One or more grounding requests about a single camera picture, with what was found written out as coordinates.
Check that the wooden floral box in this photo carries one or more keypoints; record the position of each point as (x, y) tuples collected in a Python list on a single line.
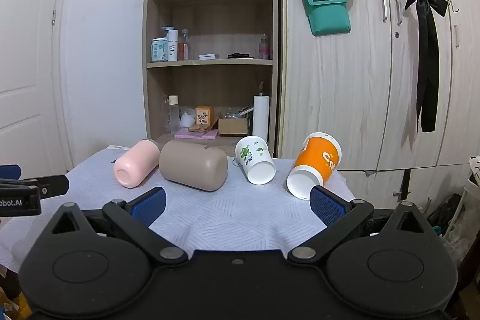
[(204, 115)]

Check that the large taupe cup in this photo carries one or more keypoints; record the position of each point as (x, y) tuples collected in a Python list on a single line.
[(191, 164)]

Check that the white door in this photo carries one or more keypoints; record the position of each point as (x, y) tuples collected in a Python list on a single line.
[(26, 42)]

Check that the teal bag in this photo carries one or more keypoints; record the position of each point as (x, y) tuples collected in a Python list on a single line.
[(330, 18)]

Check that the white laundry basket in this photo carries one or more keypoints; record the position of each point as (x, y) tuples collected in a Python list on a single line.
[(473, 173)]

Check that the teal label lotion bottle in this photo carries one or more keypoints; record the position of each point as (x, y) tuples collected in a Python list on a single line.
[(159, 52)]

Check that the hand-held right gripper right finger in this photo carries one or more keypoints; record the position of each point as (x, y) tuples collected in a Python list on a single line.
[(328, 205)]

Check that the pink flat box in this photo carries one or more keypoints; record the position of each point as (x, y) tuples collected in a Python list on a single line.
[(195, 134)]

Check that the orange paper cup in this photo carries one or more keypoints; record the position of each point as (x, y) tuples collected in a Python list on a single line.
[(315, 158)]

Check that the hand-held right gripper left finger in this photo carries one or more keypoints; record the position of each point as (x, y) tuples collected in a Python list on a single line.
[(150, 203)]

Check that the white patterned tablecloth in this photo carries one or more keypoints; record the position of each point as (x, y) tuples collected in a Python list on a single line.
[(232, 215)]

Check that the white cup with green print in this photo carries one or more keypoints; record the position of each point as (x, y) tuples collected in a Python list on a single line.
[(255, 158)]

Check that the pink jar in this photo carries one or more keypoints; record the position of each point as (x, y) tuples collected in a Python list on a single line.
[(264, 49)]

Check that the clear bottle with beige cap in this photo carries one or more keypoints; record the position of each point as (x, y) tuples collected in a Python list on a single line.
[(174, 117)]

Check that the white tube bottle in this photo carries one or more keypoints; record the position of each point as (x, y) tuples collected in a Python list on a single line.
[(172, 48)]

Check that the red liquid bottle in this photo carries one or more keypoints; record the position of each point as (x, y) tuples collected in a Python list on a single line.
[(183, 48)]

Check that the gold flat box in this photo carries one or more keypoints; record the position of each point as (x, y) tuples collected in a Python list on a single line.
[(198, 128)]

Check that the pink cup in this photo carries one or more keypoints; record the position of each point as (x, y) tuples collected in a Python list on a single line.
[(135, 164)]

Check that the dark bag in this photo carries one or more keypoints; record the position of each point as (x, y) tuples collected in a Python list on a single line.
[(448, 211)]

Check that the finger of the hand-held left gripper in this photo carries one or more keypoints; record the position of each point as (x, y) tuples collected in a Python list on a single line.
[(9, 171), (54, 186)]

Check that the white paper towel roll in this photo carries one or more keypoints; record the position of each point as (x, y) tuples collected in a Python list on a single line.
[(261, 113)]

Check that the black ribbon bow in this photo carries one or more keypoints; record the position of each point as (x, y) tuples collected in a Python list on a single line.
[(427, 54)]

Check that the small cardboard box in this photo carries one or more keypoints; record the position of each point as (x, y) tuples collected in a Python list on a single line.
[(232, 127)]

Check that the white crumpled cloth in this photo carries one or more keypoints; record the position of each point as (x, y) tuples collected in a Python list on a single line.
[(187, 119)]

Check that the black flat case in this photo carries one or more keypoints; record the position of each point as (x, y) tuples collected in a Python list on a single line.
[(240, 56)]

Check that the clear plastic wrapper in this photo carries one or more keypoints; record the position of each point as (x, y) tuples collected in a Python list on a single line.
[(238, 113)]

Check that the light wood wardrobe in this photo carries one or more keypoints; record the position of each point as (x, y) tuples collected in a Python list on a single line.
[(337, 80)]

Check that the white flat case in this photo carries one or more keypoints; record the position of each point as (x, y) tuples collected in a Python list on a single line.
[(208, 57)]

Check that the wooden shelf unit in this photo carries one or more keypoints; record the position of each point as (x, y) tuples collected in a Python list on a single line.
[(210, 16)]

